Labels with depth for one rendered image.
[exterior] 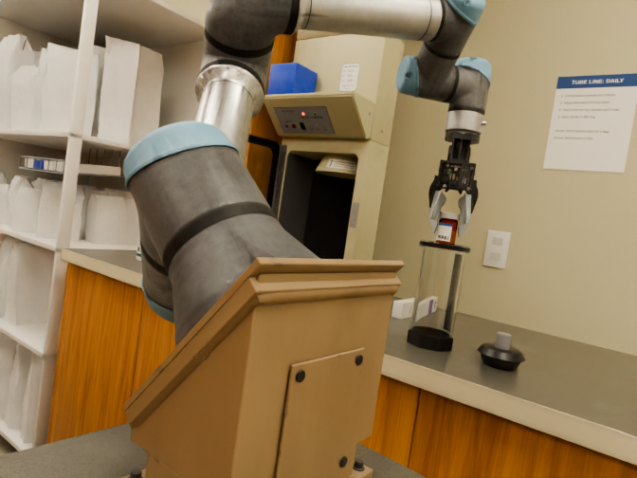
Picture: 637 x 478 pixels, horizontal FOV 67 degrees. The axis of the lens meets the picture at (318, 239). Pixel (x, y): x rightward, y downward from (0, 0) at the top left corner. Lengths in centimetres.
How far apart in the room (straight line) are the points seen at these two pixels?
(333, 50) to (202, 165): 109
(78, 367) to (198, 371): 154
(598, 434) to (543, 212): 86
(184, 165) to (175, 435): 23
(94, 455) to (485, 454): 66
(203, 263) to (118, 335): 128
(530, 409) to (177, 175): 66
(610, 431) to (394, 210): 112
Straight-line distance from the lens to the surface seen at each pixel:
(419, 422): 100
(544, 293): 160
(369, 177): 136
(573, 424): 88
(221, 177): 45
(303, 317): 36
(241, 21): 81
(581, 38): 171
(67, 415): 199
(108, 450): 53
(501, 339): 104
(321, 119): 138
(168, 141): 48
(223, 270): 38
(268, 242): 40
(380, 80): 139
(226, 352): 34
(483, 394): 90
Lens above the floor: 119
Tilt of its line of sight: 3 degrees down
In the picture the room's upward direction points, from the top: 8 degrees clockwise
